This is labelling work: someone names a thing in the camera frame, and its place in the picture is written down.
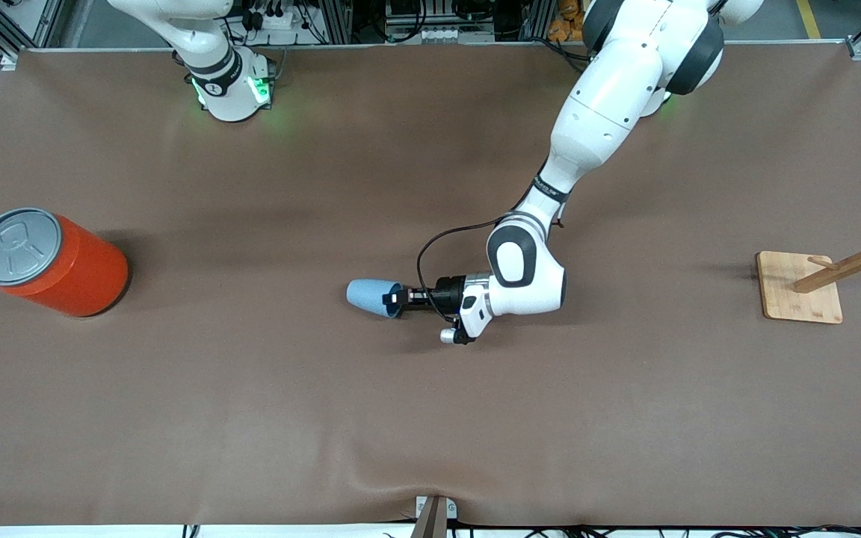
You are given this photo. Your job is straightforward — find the light blue cup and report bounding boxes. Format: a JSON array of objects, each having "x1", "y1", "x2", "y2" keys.
[{"x1": 346, "y1": 278, "x2": 406, "y2": 320}]

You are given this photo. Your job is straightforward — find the wooden cup stand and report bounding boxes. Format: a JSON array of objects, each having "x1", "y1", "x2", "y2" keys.
[{"x1": 756, "y1": 200, "x2": 861, "y2": 325}]

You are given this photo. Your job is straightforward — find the brown table cover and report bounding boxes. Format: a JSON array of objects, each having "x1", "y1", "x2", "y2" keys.
[{"x1": 0, "y1": 41, "x2": 861, "y2": 528}]

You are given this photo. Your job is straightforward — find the orange can with grey lid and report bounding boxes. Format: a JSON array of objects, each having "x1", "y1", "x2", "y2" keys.
[{"x1": 0, "y1": 208, "x2": 131, "y2": 319}]

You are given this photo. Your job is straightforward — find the orange snack bag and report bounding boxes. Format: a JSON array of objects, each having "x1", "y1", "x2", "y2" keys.
[{"x1": 548, "y1": 0, "x2": 588, "y2": 42}]

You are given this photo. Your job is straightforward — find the white power strip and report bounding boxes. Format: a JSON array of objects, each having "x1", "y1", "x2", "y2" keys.
[{"x1": 247, "y1": 6, "x2": 317, "y2": 32}]

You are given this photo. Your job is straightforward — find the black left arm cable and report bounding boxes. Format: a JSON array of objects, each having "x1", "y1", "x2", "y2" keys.
[{"x1": 416, "y1": 219, "x2": 510, "y2": 296}]

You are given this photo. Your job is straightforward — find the grey metal bracket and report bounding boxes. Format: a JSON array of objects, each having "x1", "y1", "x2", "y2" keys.
[{"x1": 416, "y1": 495, "x2": 458, "y2": 520}]

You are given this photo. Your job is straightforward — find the brown camera pole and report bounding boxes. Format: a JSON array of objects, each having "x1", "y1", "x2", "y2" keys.
[{"x1": 410, "y1": 497, "x2": 448, "y2": 538}]

